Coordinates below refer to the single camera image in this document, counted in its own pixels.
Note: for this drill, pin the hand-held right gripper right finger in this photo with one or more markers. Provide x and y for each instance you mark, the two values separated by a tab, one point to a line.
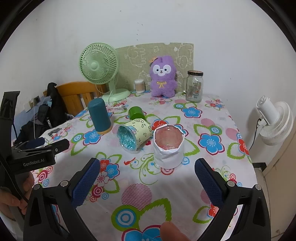
209	183

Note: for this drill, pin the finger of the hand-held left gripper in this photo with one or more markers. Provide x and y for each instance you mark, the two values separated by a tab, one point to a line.
59	144
34	141

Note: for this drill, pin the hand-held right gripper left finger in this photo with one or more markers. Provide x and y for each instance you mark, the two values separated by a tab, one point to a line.
86	183

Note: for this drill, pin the white paper-wrapped cup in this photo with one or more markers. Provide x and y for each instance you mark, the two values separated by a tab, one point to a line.
167	153

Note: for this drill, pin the teal cup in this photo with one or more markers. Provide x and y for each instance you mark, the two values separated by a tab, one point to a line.
99	115

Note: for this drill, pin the printed cup with blue beads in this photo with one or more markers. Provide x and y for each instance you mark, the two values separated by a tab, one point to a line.
138	135

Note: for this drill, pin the small green cup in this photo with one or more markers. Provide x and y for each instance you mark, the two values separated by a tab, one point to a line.
136	113

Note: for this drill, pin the person's left hand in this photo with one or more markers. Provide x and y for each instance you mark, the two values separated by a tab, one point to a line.
10	201

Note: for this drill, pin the person's right hand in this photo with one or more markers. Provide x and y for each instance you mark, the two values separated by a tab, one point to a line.
173	233

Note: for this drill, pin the dark clothes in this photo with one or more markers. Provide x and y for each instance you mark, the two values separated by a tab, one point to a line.
29	131

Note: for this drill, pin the black bag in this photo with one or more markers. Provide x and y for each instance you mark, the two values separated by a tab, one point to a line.
54	109

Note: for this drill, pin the wooden chair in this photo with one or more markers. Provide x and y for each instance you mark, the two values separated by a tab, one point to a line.
71	92

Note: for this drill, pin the green desk fan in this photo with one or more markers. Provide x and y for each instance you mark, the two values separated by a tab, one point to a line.
95	66

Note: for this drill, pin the white fan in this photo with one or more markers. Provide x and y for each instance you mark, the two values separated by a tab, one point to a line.
277	120

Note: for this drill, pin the glass jar with black lid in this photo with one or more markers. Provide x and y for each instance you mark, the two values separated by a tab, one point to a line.
194	89

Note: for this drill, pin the cotton swab container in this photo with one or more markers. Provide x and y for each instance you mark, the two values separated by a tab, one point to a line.
140	87

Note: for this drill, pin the purple plush toy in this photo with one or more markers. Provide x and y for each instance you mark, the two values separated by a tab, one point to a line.
163	81

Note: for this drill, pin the green printed mat board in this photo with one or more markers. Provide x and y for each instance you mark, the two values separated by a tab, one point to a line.
136	58

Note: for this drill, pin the wall socket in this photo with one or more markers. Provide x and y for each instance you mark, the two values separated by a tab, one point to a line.
35	100

